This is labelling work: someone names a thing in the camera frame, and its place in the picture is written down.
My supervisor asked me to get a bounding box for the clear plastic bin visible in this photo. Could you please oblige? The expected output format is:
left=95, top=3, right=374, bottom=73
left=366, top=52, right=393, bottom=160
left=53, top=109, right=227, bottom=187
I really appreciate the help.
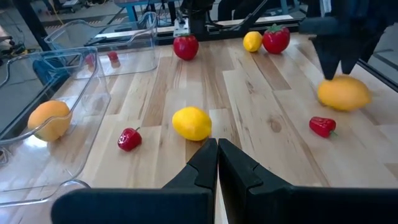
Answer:
left=0, top=46, right=112, bottom=208
left=44, top=11, right=160, bottom=78
left=37, top=179, right=93, bottom=218

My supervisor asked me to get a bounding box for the orange lemon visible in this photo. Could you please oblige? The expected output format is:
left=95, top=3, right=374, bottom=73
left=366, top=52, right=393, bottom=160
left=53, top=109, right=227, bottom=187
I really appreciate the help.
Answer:
left=317, top=75, right=373, bottom=112
left=27, top=100, right=73, bottom=143

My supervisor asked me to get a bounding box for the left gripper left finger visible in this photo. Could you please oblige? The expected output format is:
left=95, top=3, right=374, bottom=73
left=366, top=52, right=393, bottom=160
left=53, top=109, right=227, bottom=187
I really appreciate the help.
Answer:
left=51, top=138, right=219, bottom=224

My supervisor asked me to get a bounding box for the yellow lemon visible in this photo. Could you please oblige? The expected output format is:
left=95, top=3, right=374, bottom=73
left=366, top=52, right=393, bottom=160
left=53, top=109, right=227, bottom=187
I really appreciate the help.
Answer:
left=172, top=106, right=213, bottom=142
left=243, top=30, right=264, bottom=53

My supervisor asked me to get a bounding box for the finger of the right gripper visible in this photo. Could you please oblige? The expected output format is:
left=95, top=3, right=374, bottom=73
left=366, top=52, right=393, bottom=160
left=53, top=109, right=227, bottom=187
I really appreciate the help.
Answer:
left=341, top=17, right=385, bottom=75
left=298, top=16, right=343, bottom=80

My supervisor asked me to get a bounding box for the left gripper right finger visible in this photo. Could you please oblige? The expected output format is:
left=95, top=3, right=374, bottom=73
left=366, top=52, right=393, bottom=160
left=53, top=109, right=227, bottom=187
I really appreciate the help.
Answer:
left=218, top=138, right=398, bottom=224

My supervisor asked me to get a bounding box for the large red tomato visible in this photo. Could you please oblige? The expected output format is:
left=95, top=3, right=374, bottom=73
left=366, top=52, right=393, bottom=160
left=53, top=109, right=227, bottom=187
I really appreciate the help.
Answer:
left=173, top=33, right=200, bottom=62
left=262, top=23, right=291, bottom=55

